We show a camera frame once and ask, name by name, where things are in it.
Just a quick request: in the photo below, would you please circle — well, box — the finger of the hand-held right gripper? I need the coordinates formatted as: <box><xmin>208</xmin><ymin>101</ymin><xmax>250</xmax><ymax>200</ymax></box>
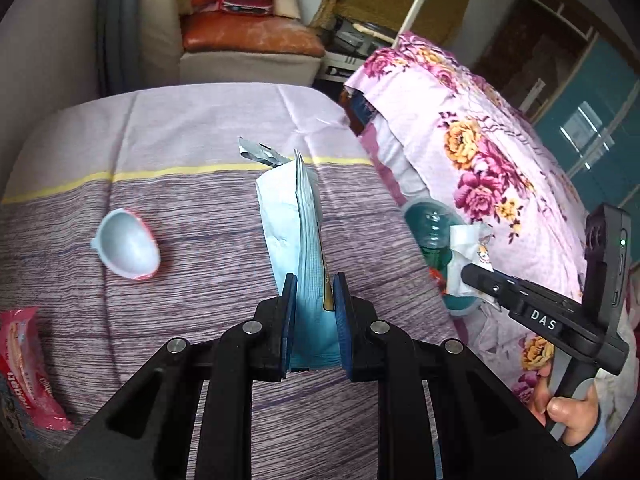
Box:
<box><xmin>460</xmin><ymin>262</ymin><xmax>522</xmax><ymax>312</ymax></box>

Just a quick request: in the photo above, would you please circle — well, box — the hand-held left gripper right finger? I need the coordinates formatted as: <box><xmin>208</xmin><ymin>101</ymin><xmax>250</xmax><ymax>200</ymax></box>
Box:
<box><xmin>332</xmin><ymin>271</ymin><xmax>583</xmax><ymax>480</ymax></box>

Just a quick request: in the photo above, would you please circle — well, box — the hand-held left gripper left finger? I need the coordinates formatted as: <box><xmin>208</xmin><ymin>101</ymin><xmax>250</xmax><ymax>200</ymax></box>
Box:
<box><xmin>50</xmin><ymin>272</ymin><xmax>299</xmax><ymax>480</ymax></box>

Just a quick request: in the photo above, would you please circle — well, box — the blue plastic bin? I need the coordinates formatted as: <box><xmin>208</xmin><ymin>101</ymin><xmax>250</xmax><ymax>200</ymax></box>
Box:
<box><xmin>402</xmin><ymin>197</ymin><xmax>488</xmax><ymax>317</ymax></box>

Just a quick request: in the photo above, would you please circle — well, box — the white wrapper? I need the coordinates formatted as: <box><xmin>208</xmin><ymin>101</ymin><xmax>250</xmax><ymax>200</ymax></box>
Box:
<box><xmin>446</xmin><ymin>224</ymin><xmax>496</xmax><ymax>299</ymax></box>

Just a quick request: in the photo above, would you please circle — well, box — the light blue snack packet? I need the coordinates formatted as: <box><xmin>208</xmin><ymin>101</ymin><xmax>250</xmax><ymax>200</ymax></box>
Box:
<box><xmin>255</xmin><ymin>147</ymin><xmax>344</xmax><ymax>372</ymax></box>

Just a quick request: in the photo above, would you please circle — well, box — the person's right hand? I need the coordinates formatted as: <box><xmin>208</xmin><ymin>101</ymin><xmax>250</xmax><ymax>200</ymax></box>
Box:
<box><xmin>530</xmin><ymin>379</ymin><xmax>602</xmax><ymax>450</ymax></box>

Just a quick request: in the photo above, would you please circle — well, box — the clear plastic bottle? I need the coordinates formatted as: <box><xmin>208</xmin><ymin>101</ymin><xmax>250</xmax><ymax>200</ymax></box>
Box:
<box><xmin>417</xmin><ymin>210</ymin><xmax>457</xmax><ymax>272</ymax></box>

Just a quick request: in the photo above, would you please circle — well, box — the pink floral bed sheet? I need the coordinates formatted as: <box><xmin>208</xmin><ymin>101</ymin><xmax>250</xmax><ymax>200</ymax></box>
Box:
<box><xmin>345</xmin><ymin>30</ymin><xmax>621</xmax><ymax>411</ymax></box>

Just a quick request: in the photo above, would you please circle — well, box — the pink quilt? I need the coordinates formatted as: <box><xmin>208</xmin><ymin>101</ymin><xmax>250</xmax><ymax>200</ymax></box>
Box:
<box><xmin>360</xmin><ymin>115</ymin><xmax>432</xmax><ymax>207</ymax></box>

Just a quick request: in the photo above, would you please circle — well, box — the purple striped tablecloth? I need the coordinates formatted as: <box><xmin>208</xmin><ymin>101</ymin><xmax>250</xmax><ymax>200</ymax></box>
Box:
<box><xmin>0</xmin><ymin>82</ymin><xmax>461</xmax><ymax>480</ymax></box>

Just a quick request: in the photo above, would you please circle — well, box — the torn silver wrapper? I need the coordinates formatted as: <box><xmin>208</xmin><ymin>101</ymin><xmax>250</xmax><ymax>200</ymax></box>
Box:
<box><xmin>237</xmin><ymin>136</ymin><xmax>292</xmax><ymax>171</ymax></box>

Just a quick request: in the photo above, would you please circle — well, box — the small plastic jelly cup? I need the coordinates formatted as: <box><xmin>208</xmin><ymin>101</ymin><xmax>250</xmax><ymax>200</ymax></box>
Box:
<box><xmin>90</xmin><ymin>208</ymin><xmax>162</xmax><ymax>281</ymax></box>

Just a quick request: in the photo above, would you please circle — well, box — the teal glass cabinet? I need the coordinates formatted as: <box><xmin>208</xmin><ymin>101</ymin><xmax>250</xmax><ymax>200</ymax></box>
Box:
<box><xmin>475</xmin><ymin>0</ymin><xmax>640</xmax><ymax>211</ymax></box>

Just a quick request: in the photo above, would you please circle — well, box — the blue box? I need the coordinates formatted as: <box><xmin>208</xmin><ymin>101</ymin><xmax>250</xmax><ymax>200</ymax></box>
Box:
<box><xmin>344</xmin><ymin>86</ymin><xmax>377</xmax><ymax>132</ymax></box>

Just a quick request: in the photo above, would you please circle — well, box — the pink snack packet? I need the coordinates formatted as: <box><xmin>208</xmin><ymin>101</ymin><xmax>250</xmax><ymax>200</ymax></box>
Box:
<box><xmin>0</xmin><ymin>307</ymin><xmax>74</xmax><ymax>432</ymax></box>

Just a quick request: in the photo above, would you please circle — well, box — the black appliance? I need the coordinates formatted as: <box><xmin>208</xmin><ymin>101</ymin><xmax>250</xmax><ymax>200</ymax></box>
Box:
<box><xmin>320</xmin><ymin>15</ymin><xmax>396</xmax><ymax>82</ymax></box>

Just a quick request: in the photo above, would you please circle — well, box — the orange seat cushion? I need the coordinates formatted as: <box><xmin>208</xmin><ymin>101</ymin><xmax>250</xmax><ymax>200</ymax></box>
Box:
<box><xmin>181</xmin><ymin>10</ymin><xmax>326</xmax><ymax>58</ymax></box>

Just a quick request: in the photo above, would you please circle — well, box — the beige sofa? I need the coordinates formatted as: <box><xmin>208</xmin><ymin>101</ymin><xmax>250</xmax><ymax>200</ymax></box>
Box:
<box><xmin>137</xmin><ymin>0</ymin><xmax>327</xmax><ymax>85</ymax></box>

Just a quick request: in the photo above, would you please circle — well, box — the grey round frame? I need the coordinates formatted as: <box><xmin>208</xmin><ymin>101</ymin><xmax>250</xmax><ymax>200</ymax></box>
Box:
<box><xmin>97</xmin><ymin>0</ymin><xmax>142</xmax><ymax>97</ymax></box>

